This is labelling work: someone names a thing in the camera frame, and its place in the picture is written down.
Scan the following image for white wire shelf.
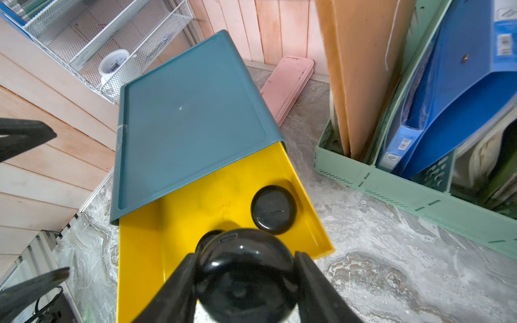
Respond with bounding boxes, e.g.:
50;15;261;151
1;0;193;103

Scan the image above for brown envelope folder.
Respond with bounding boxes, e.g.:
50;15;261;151
316;1;416;160

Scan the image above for pink tray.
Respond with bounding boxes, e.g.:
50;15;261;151
260;56;315;127

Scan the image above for teal drawer cabinet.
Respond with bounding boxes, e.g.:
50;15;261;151
110;30;284;225

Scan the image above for black earphone case top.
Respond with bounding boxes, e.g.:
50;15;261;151
195;229;298;322

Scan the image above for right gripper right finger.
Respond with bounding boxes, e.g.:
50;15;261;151
294;252;362;322

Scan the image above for black earphone case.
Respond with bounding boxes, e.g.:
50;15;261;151
195;229;298;322
250;185;298;235

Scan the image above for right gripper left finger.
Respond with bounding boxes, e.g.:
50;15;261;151
133;253;197;322

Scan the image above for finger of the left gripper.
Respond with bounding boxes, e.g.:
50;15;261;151
1;267;70;322
1;118;57;162

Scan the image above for yellow drawer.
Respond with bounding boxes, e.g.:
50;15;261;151
117;142;335;322

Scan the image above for green file organizer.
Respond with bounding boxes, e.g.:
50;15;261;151
314;1;516;258

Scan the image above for blue binder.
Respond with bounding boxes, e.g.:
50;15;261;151
377;1;516;179

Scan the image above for newspapers in organizer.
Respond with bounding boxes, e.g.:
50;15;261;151
450;116;517;219

